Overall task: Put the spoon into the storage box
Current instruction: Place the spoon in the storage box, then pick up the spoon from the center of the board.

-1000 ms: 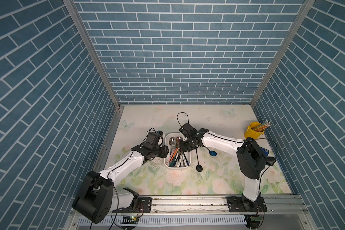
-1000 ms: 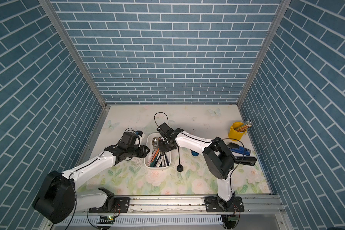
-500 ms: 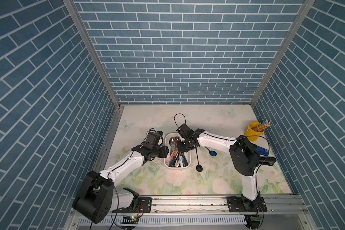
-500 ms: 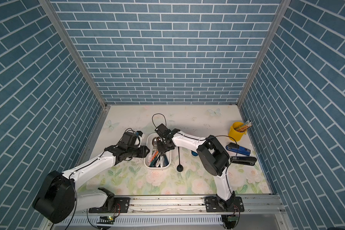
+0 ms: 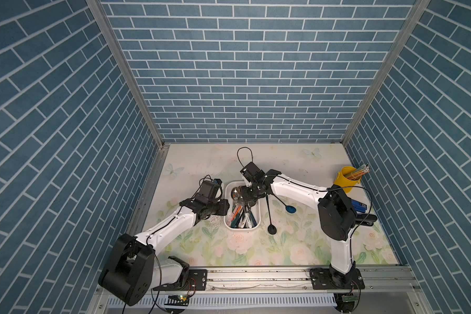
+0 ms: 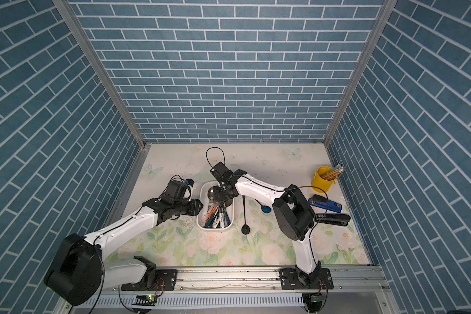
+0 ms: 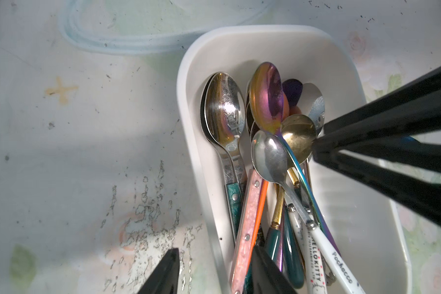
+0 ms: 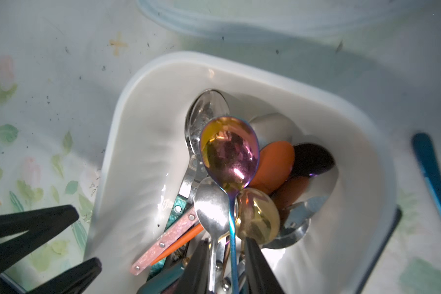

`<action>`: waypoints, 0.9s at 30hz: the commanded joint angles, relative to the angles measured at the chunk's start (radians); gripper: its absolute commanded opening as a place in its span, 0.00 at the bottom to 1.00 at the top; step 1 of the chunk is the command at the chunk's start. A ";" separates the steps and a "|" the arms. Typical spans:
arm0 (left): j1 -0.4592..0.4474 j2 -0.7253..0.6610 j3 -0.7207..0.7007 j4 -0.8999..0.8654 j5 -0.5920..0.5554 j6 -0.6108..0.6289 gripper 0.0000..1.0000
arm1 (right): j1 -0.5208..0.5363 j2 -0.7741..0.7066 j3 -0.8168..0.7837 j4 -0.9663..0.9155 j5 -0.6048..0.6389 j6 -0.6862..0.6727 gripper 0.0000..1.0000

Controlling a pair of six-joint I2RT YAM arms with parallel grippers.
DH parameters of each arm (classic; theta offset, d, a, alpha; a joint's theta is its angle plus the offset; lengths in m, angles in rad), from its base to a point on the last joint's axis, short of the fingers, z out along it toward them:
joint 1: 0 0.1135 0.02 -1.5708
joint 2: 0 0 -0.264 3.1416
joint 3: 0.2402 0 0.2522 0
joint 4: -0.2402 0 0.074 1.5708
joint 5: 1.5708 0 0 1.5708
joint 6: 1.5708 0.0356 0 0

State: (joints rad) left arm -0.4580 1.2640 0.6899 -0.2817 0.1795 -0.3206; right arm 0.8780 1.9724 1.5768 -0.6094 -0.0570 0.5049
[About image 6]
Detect orange spoon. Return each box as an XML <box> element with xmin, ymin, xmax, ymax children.
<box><xmin>204</xmin><ymin>205</ymin><xmax>218</xmax><ymax>226</ymax></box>

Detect white plastic storage box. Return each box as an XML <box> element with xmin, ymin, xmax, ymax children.
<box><xmin>196</xmin><ymin>181</ymin><xmax>234</xmax><ymax>232</ymax></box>

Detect blue green handled spoon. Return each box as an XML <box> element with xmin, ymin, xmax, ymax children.
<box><xmin>255</xmin><ymin>200</ymin><xmax>272</xmax><ymax>214</ymax></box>

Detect black spoon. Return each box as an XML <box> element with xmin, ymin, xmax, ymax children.
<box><xmin>242</xmin><ymin>196</ymin><xmax>251</xmax><ymax>236</ymax></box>

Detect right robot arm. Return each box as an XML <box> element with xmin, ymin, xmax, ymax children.
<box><xmin>210</xmin><ymin>163</ymin><xmax>333</xmax><ymax>289</ymax></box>

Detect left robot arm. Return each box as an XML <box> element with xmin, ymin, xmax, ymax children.
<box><xmin>43</xmin><ymin>198</ymin><xmax>204</xmax><ymax>306</ymax></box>

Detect floral table mat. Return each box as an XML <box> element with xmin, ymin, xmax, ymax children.
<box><xmin>107</xmin><ymin>143</ymin><xmax>369</xmax><ymax>266</ymax></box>

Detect yellow cup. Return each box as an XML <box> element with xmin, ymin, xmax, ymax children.
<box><xmin>311</xmin><ymin>166</ymin><xmax>337</xmax><ymax>193</ymax></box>

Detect blue stapler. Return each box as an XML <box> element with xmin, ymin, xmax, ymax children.
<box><xmin>308</xmin><ymin>194</ymin><xmax>342</xmax><ymax>213</ymax></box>

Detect black stapler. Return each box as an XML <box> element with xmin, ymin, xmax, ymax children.
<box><xmin>315</xmin><ymin>213</ymin><xmax>351</xmax><ymax>226</ymax></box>

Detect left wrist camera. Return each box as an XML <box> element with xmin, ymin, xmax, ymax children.
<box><xmin>161</xmin><ymin>178</ymin><xmax>194</xmax><ymax>202</ymax></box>

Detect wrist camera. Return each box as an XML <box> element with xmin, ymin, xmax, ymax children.
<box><xmin>210</xmin><ymin>162</ymin><xmax>233</xmax><ymax>184</ymax></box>
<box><xmin>161</xmin><ymin>178</ymin><xmax>194</xmax><ymax>202</ymax></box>

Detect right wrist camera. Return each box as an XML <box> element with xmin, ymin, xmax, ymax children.
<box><xmin>210</xmin><ymin>162</ymin><xmax>233</xmax><ymax>184</ymax></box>

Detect aluminium front rail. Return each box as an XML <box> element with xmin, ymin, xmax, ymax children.
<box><xmin>64</xmin><ymin>266</ymin><xmax>391</xmax><ymax>295</ymax></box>

